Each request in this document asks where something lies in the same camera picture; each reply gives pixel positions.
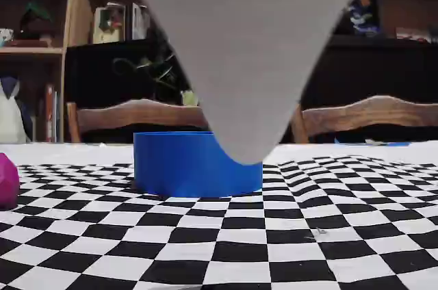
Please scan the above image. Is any pink faceted ball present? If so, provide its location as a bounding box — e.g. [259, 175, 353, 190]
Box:
[0, 152, 21, 211]

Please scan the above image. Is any illustrated cream card box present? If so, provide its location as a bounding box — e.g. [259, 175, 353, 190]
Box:
[92, 2, 127, 44]

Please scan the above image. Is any red white small box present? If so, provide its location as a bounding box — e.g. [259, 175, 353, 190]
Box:
[396, 25, 438, 44]

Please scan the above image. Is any blue round box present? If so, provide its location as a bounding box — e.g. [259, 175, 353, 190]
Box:
[133, 131, 263, 198]

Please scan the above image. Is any green pothos plant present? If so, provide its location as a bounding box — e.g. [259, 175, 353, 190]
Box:
[112, 53, 200, 107]

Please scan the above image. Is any starry night framed picture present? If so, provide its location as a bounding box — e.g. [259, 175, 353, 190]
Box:
[337, 0, 381, 36]

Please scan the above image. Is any black cabinet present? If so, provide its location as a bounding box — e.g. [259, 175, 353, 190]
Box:
[64, 34, 438, 144]

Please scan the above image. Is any wooden chair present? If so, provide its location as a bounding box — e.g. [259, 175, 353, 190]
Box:
[290, 94, 438, 144]
[66, 98, 210, 144]

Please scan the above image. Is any bonsai tree model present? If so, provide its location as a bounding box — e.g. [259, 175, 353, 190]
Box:
[5, 1, 56, 48]

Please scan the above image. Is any blue tape strip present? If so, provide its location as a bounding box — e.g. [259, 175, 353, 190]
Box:
[335, 140, 411, 148]

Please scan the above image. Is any orange spine book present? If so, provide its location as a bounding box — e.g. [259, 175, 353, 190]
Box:
[44, 83, 56, 143]

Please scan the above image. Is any white face mug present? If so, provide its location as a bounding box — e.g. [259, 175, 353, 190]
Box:
[0, 28, 14, 48]

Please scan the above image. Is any paper penguin figure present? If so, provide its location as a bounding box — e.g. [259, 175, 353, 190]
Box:
[0, 76, 34, 144]

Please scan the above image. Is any black white checkered mat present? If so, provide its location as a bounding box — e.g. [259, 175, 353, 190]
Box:
[0, 142, 438, 290]

